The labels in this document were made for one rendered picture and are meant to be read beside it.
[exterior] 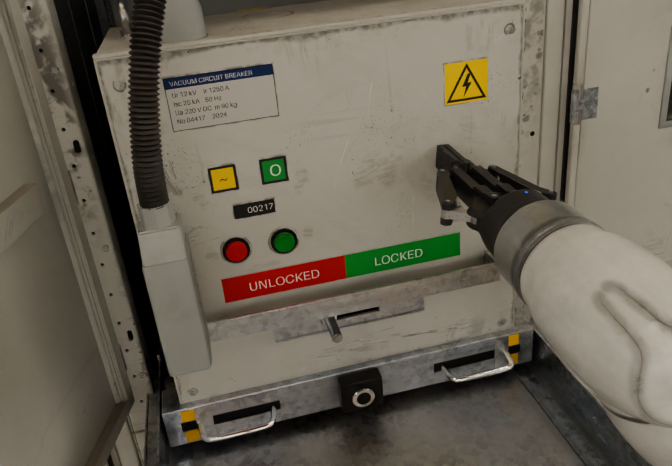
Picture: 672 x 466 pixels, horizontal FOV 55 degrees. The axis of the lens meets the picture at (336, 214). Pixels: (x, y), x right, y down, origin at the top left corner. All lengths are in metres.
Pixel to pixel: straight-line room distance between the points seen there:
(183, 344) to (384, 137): 0.33
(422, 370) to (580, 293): 0.51
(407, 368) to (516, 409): 0.16
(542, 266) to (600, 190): 0.60
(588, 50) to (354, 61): 0.40
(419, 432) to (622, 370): 0.52
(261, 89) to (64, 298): 0.41
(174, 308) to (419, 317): 0.37
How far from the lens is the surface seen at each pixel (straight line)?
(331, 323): 0.85
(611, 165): 1.11
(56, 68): 0.88
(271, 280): 0.83
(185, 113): 0.74
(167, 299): 0.71
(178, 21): 0.75
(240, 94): 0.74
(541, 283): 0.52
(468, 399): 1.00
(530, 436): 0.95
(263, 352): 0.89
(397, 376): 0.96
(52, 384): 0.93
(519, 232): 0.57
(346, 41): 0.75
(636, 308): 0.47
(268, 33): 0.73
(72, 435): 0.99
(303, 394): 0.93
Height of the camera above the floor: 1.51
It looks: 26 degrees down
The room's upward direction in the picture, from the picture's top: 6 degrees counter-clockwise
